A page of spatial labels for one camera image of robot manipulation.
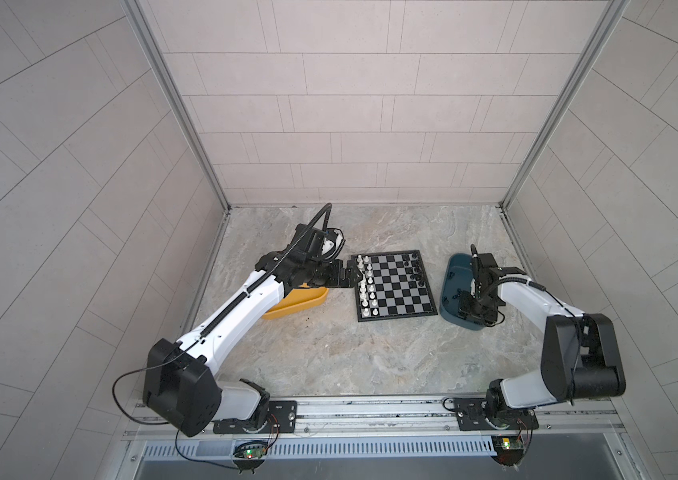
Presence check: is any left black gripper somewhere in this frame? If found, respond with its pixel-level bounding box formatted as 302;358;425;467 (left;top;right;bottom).
298;260;363;289

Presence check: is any yellow plastic tray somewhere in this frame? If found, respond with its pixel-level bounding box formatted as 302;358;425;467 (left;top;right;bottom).
262;287;329;320

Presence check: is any teal plastic bin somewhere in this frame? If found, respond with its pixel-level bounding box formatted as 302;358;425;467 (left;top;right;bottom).
440;253;498;331

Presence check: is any black white chessboard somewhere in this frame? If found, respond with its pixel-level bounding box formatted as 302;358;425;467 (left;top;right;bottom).
352;250;438;322

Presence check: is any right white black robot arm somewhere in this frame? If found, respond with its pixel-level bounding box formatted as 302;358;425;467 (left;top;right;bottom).
459;245;627;429

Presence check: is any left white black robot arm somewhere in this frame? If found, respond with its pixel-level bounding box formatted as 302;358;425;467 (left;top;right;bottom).
143;204;364;437

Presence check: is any right circuit board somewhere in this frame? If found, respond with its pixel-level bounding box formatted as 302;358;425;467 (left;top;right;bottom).
491;436;526;467

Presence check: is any left green circuit board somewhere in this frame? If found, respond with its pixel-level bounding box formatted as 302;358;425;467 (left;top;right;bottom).
233;440;269;461

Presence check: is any ventilation grille strip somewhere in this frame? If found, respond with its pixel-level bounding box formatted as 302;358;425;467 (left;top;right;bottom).
142;435;497;461

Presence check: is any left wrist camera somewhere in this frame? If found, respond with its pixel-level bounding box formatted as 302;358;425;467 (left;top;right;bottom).
320;237;337;256

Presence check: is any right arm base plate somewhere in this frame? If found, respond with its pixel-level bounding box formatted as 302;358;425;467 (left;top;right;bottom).
442;397;539;431

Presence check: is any aluminium mounting rail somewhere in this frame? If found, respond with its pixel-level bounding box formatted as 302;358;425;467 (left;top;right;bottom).
122;392;625;442

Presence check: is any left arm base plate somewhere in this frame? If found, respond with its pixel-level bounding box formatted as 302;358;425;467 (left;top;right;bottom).
212;400;298;435

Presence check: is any left black cable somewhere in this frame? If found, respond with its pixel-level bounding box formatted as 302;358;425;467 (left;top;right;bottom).
111;359;244;472

